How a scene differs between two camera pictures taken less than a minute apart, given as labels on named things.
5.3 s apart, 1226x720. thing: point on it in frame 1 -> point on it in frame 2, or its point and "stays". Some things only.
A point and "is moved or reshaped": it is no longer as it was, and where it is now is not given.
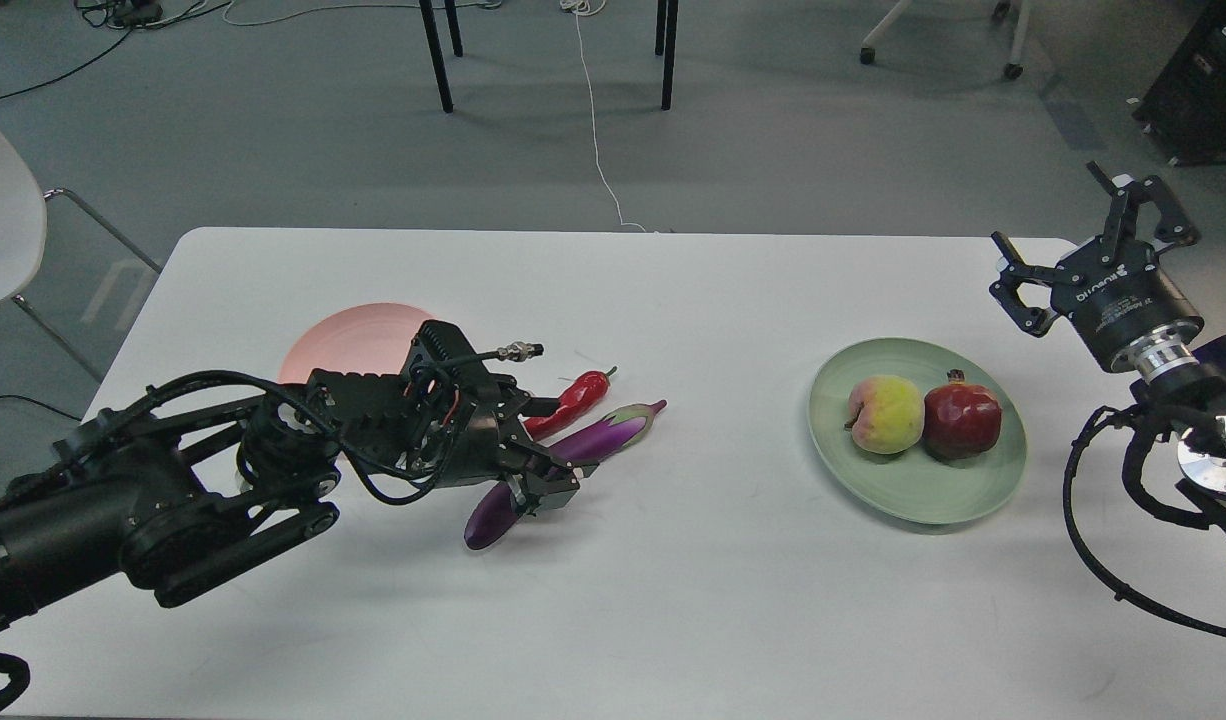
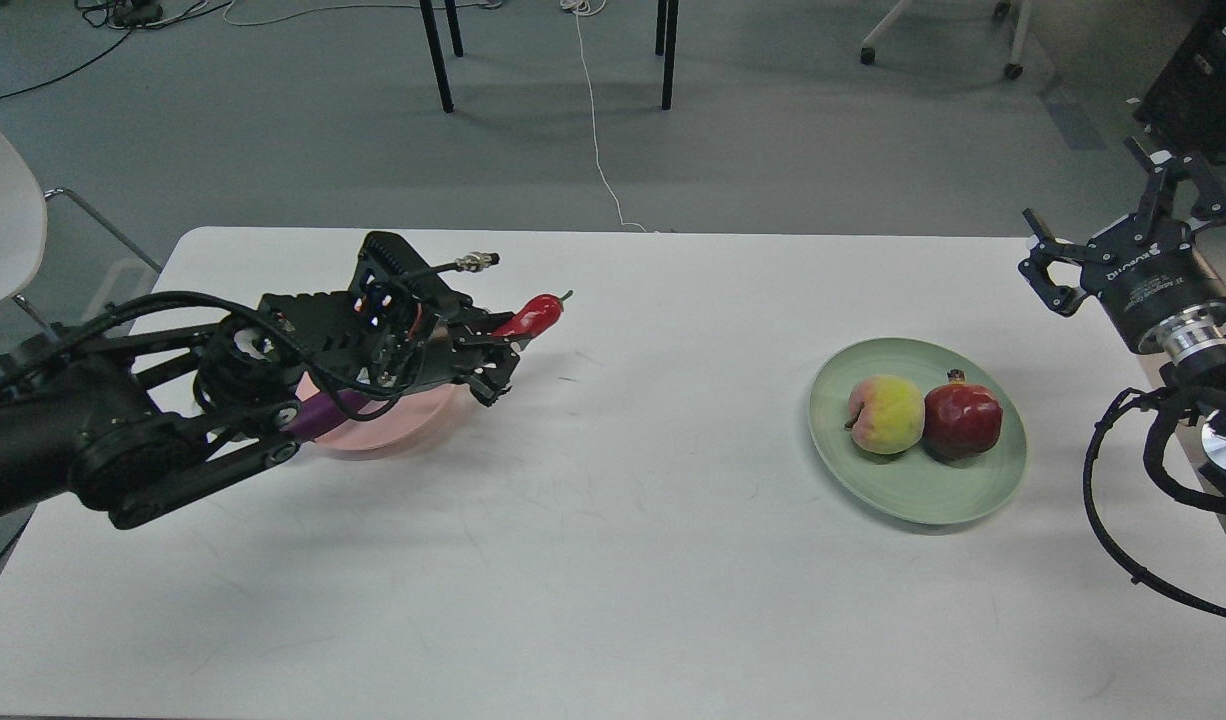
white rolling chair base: (1012, 71) stays
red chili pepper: (585, 390) -> (534, 318)
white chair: (9, 224) stays
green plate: (915, 485) stays
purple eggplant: (497, 513) is moved or reshaped
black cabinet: (1201, 108) stays
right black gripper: (1124, 304) -> (1147, 272)
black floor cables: (129, 15) stays
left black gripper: (444, 417) -> (399, 330)
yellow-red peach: (886, 414) stays
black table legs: (662, 13) stays
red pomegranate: (960, 420) stays
